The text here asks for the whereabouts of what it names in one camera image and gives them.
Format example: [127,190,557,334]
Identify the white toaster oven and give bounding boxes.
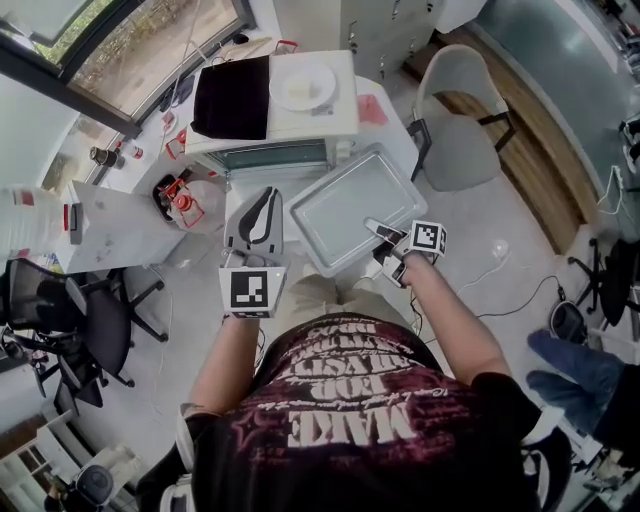
[184,49,361,211]

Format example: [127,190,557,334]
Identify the grey metal locker cabinet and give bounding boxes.
[339,0,437,85]

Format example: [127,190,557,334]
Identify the black framed window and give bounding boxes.
[0,0,259,142]

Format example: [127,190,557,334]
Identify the small white trash bin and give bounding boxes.
[151,172,185,225]

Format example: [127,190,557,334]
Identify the long white desk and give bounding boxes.
[44,34,281,201]

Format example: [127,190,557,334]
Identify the grey metal baking tray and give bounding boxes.
[282,141,430,280]

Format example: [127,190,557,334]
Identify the white table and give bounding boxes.
[224,74,431,279]

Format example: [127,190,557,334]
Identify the black head-worn device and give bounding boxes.
[69,463,120,512]

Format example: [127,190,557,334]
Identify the wooden clothes hanger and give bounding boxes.
[219,35,275,62]

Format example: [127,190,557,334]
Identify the white shelf unit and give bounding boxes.
[0,413,101,512]

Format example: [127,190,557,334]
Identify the person's right forearm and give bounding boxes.
[402,252,512,386]

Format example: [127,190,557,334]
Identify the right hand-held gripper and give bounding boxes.
[363,217,449,290]

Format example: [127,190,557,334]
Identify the white round plate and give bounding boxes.
[268,60,337,112]

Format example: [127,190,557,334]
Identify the grey shell chair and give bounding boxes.
[407,43,519,194]

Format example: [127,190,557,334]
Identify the black cylindrical jar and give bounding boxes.
[88,145,127,170]

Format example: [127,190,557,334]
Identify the black pouch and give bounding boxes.
[158,74,195,113]

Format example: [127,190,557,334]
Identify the black floor cable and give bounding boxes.
[474,274,566,321]

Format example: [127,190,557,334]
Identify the person's beige trousers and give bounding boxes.
[287,262,416,331]

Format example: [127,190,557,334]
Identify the black mesh office chair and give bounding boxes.
[0,257,171,389]
[29,344,109,416]

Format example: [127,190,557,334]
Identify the large white water jug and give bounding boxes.
[0,184,70,257]

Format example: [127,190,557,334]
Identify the white water dispenser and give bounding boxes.
[63,179,190,275]

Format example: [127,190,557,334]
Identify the black cloth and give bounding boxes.
[191,53,273,142]

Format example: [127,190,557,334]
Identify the person's left forearm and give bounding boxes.
[189,312,266,416]

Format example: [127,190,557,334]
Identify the person's black printed t-shirt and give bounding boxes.
[137,312,574,512]

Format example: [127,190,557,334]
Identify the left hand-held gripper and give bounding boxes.
[218,186,290,320]

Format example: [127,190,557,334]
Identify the red paper sheet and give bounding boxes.
[357,93,390,126]

